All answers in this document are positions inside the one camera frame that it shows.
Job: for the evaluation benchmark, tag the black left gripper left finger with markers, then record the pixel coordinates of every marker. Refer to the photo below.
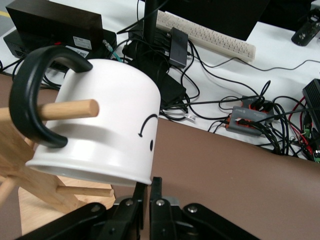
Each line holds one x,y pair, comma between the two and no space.
130,217

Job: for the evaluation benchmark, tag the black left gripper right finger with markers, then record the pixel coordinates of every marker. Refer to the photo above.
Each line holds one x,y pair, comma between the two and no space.
160,215

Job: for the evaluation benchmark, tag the black power brick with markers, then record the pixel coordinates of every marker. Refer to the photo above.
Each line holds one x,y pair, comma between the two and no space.
172,90

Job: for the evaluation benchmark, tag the wooden mug stand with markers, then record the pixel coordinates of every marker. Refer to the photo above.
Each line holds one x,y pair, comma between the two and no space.
15,155

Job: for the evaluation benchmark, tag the green terminal connector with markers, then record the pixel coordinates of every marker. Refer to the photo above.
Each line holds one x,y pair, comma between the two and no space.
307,131
317,156

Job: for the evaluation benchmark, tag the black docking hub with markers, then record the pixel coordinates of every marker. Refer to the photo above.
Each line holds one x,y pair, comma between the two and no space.
178,47

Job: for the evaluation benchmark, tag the black mini computer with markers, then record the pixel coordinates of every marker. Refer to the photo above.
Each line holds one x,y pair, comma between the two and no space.
106,41

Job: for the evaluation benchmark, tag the beige computer keyboard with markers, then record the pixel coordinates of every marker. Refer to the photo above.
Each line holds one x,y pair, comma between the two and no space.
212,37

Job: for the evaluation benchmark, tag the black finned electronics box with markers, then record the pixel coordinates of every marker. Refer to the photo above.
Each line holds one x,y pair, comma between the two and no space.
313,95

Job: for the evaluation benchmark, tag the black monitor stand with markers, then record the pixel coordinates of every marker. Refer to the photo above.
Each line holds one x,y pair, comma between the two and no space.
152,20

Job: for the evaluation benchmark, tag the dark rectangular box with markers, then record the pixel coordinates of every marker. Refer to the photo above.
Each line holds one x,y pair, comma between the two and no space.
50,22

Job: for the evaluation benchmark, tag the black monitor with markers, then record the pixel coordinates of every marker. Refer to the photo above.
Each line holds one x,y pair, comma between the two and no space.
225,12

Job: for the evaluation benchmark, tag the black handheld device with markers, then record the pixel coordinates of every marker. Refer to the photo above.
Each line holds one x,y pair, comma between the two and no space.
303,32

